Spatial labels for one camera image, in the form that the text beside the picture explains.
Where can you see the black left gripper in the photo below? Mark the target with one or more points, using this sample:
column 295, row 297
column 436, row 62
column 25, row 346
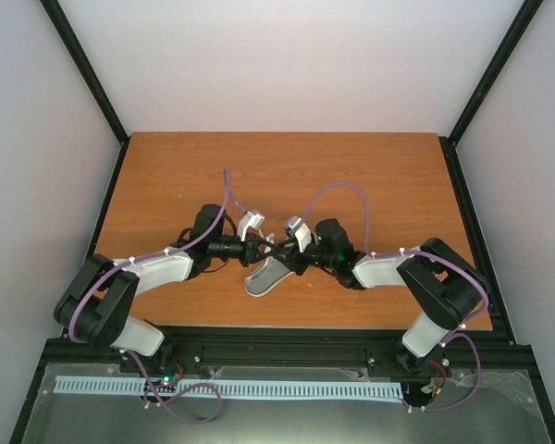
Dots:
column 251, row 253

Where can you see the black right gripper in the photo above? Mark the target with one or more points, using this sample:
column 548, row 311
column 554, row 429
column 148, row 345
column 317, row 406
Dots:
column 294, row 263

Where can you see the grey canvas sneaker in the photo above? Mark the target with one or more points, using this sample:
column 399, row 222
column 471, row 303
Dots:
column 265, row 277

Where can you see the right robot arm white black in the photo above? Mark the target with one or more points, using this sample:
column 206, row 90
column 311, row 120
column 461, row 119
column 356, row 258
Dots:
column 448, row 290

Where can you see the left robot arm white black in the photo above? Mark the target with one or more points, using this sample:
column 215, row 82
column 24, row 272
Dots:
column 95, row 307

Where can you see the grey metal front plate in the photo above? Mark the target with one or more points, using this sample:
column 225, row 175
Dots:
column 487, row 407

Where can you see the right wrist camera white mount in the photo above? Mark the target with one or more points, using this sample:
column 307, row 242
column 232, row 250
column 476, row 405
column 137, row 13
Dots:
column 297, row 229

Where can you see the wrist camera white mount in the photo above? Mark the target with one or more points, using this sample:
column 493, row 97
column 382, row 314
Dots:
column 297, row 229
column 252, row 219

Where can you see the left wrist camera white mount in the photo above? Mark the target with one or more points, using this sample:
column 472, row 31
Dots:
column 252, row 219

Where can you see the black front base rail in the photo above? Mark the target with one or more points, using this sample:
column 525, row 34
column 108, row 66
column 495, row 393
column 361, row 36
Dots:
column 200, row 350

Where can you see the light blue slotted cable duct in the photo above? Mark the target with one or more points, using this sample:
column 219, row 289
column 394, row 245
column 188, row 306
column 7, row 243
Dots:
column 239, row 390

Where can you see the black aluminium frame post right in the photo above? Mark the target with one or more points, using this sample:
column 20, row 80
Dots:
column 513, row 35

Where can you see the black aluminium frame post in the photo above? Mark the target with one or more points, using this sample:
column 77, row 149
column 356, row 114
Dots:
column 82, row 62
column 513, row 35

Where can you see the black aluminium frame post left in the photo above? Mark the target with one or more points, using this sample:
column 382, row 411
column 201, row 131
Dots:
column 82, row 62

